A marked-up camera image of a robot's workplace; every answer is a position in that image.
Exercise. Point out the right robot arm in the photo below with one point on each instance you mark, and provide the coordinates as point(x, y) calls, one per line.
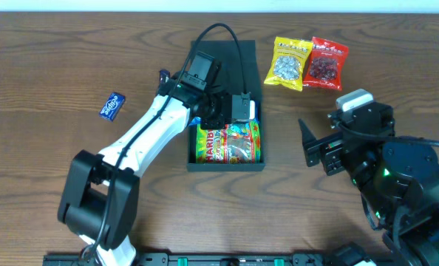
point(397, 177)

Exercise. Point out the black open gift box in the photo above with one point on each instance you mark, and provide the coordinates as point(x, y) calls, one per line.
point(230, 78)

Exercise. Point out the blue Oreo cookie pack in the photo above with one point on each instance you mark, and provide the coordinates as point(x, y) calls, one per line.
point(195, 121)

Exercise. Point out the blue eclipse mint box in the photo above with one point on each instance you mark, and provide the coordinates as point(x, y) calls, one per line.
point(112, 106)

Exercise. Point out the Haribo gummy bag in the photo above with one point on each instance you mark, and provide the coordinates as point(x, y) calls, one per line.
point(237, 143)

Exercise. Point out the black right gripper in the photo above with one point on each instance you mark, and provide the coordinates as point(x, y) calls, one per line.
point(325, 154)

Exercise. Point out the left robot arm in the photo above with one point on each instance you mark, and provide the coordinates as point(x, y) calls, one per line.
point(100, 196)

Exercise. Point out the yellow Hacks candy bag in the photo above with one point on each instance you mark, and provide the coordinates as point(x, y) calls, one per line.
point(287, 65)

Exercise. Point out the dark purple chocolate bar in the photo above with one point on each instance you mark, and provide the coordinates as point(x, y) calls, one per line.
point(164, 76)

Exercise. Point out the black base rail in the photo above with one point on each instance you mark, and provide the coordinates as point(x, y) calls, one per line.
point(163, 259)

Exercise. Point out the red Hacks candy bag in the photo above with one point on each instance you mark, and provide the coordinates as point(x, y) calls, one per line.
point(326, 62)

